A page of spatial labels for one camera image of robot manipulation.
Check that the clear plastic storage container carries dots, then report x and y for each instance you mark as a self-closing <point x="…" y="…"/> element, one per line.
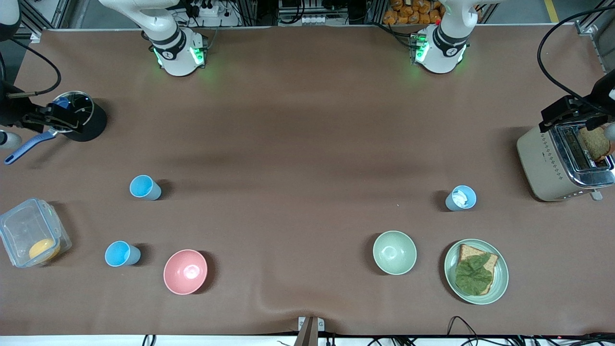
<point x="24" y="230"/>

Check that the pale green plate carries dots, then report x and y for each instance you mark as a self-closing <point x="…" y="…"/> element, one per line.
<point x="500" y="276"/>

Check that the aluminium frame rail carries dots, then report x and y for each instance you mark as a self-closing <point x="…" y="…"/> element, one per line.
<point x="596" y="29"/>

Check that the beige chrome toaster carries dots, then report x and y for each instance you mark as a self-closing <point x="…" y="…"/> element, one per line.
<point x="540" y="163"/>

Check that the white crumpled paper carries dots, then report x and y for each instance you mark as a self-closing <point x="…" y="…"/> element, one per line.
<point x="460" y="198"/>

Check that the pale green bowl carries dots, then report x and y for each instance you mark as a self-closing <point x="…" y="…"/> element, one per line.
<point x="394" y="253"/>

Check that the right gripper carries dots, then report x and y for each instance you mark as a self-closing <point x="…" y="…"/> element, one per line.
<point x="10" y="113"/>

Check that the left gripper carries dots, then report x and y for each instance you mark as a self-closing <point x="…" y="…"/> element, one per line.
<point x="603" y="92"/>

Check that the green lettuce leaf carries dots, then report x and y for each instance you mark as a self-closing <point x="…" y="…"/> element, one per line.
<point x="473" y="276"/>

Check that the blue plastic cup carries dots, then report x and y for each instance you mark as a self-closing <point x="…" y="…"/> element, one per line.
<point x="144" y="187"/>
<point x="120" y="254"/>

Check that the brown bread slice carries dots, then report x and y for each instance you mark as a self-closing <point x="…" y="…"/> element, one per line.
<point x="468" y="251"/>

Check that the pink bowl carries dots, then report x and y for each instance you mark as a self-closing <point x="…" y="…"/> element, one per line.
<point x="185" y="272"/>

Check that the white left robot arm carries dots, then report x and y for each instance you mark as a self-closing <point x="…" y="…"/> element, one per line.
<point x="442" y="48"/>

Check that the blue cup with paper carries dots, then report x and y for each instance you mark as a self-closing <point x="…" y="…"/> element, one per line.
<point x="451" y="204"/>

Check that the glass lid blue knob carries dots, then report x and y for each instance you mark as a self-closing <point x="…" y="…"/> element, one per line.
<point x="79" y="103"/>

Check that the orange round fruit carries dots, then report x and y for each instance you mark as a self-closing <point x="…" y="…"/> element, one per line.
<point x="43" y="249"/>

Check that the white power strip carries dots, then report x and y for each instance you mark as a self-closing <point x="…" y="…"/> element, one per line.
<point x="314" y="20"/>
<point x="206" y="9"/>

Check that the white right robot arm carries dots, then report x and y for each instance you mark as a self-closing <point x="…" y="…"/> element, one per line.
<point x="175" y="53"/>

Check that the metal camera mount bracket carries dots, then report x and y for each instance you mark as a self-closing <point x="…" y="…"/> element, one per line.
<point x="308" y="331"/>

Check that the toast slice in toaster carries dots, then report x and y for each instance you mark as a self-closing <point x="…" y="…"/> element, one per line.
<point x="596" y="143"/>

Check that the bag of orange buns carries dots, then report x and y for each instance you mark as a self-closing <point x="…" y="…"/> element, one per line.
<point x="413" y="13"/>

